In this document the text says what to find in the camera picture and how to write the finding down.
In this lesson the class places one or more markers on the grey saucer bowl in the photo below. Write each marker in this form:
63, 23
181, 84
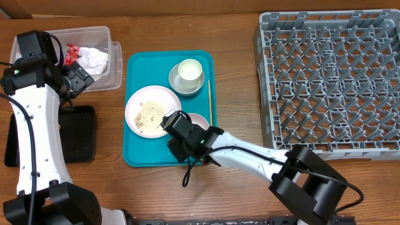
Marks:
177, 85

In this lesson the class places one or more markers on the clear plastic bin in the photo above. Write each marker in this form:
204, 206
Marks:
98, 37

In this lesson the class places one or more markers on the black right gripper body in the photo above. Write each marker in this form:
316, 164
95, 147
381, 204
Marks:
174, 124

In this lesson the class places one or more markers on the large white plate with crumbs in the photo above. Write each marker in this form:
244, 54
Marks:
146, 108

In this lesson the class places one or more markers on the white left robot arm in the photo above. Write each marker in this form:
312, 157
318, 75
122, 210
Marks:
45, 191

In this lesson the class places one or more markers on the small white bowl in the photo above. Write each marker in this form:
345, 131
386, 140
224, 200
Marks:
199, 120

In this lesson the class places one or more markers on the teal plastic tray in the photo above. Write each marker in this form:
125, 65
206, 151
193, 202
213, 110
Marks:
152, 68

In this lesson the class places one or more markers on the white cup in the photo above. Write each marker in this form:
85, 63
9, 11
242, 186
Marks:
189, 71

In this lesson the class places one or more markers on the grey dishwasher rack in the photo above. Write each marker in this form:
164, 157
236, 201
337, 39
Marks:
329, 81

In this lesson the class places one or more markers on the black tray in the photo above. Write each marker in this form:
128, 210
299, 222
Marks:
77, 132

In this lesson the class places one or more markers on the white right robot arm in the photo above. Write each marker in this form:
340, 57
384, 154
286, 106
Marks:
306, 184

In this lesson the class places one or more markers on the wooden chopstick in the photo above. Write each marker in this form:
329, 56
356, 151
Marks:
210, 104

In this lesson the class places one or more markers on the red snack wrapper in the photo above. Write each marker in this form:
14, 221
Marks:
72, 54

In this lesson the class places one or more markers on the white napkin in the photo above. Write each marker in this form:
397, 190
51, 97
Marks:
92, 60

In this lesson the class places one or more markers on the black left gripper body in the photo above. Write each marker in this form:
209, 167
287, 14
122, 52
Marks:
67, 89

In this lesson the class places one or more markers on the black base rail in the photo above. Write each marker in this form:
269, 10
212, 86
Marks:
276, 220

